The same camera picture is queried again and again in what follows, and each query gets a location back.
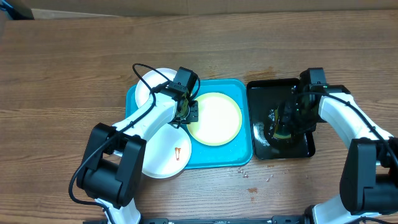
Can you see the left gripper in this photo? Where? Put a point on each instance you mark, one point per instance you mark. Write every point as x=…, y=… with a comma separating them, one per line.
x=194, y=115

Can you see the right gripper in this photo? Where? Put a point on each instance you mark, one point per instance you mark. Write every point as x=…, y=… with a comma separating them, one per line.
x=290, y=121

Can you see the green yellow sponge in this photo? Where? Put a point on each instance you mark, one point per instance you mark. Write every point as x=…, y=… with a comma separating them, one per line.
x=282, y=124

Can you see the green rimmed plate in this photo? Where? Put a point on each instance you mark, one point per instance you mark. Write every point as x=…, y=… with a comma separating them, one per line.
x=219, y=119

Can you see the white plate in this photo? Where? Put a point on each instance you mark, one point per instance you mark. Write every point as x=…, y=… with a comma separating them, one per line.
x=153, y=79
x=167, y=153

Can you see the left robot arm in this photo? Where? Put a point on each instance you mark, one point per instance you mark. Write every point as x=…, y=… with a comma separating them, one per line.
x=111, y=168

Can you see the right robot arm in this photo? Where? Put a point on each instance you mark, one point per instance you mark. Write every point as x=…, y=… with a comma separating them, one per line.
x=368, y=185

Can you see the black rectangular water tray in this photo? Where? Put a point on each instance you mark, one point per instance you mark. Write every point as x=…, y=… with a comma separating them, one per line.
x=264, y=96

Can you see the teal plastic serving tray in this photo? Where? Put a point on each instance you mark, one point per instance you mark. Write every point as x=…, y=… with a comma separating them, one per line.
x=238, y=151

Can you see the dark object top left corner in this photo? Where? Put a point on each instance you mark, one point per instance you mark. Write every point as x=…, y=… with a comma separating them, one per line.
x=16, y=10

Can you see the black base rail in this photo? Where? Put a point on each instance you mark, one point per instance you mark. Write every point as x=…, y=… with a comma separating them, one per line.
x=276, y=219

